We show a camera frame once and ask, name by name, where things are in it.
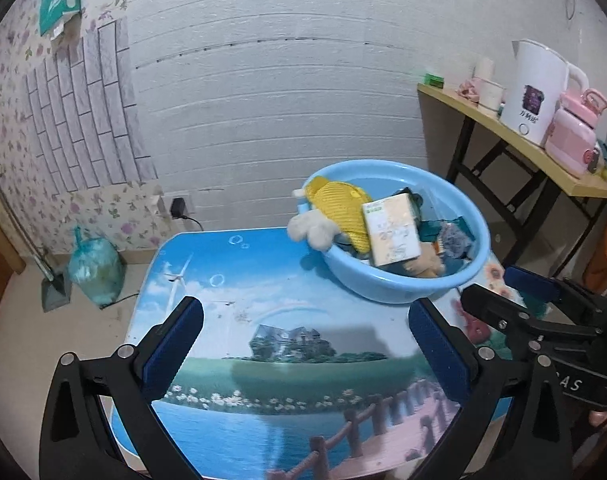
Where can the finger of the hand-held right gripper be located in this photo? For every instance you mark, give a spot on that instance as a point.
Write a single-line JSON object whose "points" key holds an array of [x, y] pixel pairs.
{"points": [[531, 282], [503, 312]]}

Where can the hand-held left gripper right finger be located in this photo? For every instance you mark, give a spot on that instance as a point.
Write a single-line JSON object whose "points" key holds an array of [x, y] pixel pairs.
{"points": [[438, 350]]}

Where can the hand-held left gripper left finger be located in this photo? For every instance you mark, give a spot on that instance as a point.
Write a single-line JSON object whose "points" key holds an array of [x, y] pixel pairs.
{"points": [[176, 340]]}

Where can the tan toy figure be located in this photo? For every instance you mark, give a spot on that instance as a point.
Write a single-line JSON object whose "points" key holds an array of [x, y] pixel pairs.
{"points": [[426, 266]]}

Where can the grey blue cloth item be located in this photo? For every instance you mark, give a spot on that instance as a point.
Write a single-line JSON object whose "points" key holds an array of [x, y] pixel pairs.
{"points": [[453, 242]]}

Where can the blue plastic basin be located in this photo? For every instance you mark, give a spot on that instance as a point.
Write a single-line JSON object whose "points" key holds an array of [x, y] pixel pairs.
{"points": [[383, 280]]}

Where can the dark green packet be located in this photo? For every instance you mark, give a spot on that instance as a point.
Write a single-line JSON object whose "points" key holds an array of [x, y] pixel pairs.
{"points": [[428, 230]]}

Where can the cream tissue packet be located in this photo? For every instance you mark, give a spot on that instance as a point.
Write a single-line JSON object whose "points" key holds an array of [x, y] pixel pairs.
{"points": [[393, 232]]}

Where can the small black item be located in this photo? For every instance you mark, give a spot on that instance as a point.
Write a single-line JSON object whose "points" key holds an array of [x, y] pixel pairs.
{"points": [[408, 196]]}

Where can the yellow plush toy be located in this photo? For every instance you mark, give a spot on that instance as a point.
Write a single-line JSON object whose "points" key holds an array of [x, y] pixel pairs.
{"points": [[336, 210]]}

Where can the small green items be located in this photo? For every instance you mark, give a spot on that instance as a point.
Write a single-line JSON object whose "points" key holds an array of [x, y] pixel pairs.
{"points": [[606, 171]]}

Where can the person's right hand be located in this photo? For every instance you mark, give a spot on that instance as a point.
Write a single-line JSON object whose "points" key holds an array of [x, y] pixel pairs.
{"points": [[601, 417]]}

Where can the green trash bin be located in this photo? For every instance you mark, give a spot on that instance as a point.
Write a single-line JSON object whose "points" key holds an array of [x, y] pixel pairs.
{"points": [[537, 305]]}

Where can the orange cloth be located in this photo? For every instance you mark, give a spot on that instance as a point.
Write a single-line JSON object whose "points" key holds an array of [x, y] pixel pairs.
{"points": [[603, 260]]}

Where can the teal trash bag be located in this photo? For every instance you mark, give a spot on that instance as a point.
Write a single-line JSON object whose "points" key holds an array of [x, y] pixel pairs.
{"points": [[96, 275]]}

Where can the small printed table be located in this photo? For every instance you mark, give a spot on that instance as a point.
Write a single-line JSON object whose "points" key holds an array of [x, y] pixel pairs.
{"points": [[283, 310]]}

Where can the pink water jug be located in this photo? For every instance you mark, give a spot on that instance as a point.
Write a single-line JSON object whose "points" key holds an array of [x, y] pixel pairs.
{"points": [[576, 135]]}

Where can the wooden folding table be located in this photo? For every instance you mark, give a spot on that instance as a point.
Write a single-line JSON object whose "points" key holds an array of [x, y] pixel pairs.
{"points": [[483, 110]]}

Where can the white paper cup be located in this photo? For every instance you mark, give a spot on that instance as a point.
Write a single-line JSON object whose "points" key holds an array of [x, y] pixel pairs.
{"points": [[491, 96]]}

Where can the white electric kettle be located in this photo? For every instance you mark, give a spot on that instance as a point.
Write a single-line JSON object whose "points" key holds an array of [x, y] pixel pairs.
{"points": [[533, 90]]}

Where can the pink scrunchie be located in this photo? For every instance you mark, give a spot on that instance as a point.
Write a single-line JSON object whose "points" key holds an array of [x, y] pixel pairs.
{"points": [[467, 87]]}

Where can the small green box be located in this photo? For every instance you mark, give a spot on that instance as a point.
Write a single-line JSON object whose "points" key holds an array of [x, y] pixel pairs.
{"points": [[433, 79]]}

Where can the white wall socket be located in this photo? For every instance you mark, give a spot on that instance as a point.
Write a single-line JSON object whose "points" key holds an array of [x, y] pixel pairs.
{"points": [[176, 199]]}

